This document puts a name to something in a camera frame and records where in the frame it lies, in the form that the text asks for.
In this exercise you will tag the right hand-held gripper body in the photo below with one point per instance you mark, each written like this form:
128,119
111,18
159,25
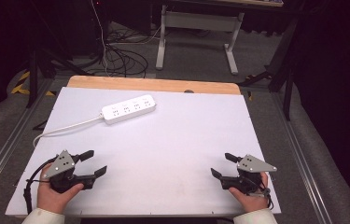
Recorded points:
252,165

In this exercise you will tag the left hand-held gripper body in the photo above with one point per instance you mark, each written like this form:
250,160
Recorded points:
60,164

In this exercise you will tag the person's right hand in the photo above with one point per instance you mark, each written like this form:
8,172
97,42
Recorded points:
253,202

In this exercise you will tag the person's left hand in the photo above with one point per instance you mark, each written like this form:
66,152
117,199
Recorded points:
51,200

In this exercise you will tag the white table cover board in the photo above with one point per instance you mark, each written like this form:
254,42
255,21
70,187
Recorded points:
163,149

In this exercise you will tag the white power strip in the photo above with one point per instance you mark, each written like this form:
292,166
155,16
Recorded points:
128,109

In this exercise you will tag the yellow black floor tape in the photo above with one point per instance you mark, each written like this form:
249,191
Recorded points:
23,85

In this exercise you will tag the black metal stand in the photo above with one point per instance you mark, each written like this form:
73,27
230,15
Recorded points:
283,77

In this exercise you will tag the black tripod stand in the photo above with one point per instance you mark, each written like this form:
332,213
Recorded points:
33,71

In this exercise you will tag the aluminium floor rail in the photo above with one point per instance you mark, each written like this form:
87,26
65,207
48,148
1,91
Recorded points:
303,161
11,140

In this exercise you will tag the white metal desk frame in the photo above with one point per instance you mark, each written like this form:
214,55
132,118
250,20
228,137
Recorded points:
199,20

